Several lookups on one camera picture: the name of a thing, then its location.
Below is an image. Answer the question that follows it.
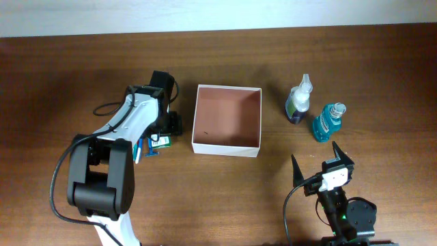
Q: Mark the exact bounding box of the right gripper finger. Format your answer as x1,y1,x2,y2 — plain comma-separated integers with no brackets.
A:
291,154,305,187
332,141,354,180

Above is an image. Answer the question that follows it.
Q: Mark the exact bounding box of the green white soap packet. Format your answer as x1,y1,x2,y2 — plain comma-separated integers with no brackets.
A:
151,136,171,149

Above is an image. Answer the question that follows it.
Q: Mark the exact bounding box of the blue white toothbrush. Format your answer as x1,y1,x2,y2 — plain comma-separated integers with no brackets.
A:
134,138,143,164

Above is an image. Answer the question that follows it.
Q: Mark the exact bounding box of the red green toothpaste tube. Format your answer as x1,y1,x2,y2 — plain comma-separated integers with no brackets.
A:
132,143,138,157

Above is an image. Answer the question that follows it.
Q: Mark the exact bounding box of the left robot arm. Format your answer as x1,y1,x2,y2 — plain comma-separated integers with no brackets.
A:
67,70,182,245

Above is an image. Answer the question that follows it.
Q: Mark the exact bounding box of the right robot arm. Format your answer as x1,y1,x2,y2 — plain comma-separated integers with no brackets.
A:
283,142,377,245

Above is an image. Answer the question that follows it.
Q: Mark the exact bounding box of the teal mouthwash bottle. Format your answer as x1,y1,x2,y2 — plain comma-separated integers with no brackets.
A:
312,102,346,142

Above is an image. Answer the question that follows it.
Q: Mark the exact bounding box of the pink cardboard box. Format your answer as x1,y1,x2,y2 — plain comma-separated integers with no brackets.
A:
191,84,262,158

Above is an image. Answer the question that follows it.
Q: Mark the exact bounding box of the purple foam soap bottle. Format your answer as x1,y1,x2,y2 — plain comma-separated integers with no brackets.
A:
285,74,313,124

